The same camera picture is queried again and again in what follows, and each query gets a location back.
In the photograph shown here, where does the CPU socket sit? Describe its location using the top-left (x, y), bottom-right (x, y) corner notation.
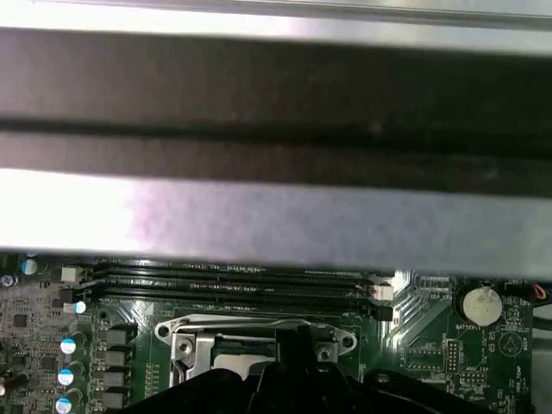
top-left (154, 312), bottom-right (359, 389)

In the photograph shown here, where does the RAM slot with white latches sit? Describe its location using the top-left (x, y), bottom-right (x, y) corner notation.
top-left (60, 263), bottom-right (394, 302)

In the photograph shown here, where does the silver CPU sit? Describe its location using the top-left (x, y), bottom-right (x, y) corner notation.
top-left (213, 353), bottom-right (268, 379)

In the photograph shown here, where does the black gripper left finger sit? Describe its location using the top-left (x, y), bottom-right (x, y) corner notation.
top-left (122, 327), bottom-right (295, 414)

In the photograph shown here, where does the grey square choke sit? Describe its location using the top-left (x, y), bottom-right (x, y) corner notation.
top-left (97, 327), bottom-right (133, 346)
top-left (94, 370), bottom-right (131, 389)
top-left (93, 390), bottom-right (130, 409)
top-left (95, 348), bottom-right (131, 367)

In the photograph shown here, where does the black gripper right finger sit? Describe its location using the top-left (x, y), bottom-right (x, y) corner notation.
top-left (293, 326), bottom-right (534, 414)

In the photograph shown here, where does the green motherboard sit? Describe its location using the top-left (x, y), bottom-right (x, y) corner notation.
top-left (0, 252), bottom-right (552, 414)

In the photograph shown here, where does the metal socket cover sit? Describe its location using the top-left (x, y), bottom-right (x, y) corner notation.
top-left (193, 330), bottom-right (340, 387)

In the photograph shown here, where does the round coin cell battery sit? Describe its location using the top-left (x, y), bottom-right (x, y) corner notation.
top-left (455, 286), bottom-right (504, 327)

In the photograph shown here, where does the black wire connector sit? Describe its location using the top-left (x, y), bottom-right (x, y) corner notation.
top-left (504, 279), bottom-right (552, 307)

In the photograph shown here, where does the black pin header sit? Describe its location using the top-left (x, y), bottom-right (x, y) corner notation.
top-left (443, 340), bottom-right (459, 374)
top-left (459, 371), bottom-right (488, 389)

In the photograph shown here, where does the RAM slot with black latches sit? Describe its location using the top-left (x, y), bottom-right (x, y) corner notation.
top-left (92, 257), bottom-right (311, 277)
top-left (58, 286), bottom-right (396, 323)

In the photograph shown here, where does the black PC case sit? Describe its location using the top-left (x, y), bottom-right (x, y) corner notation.
top-left (0, 0), bottom-right (552, 281)

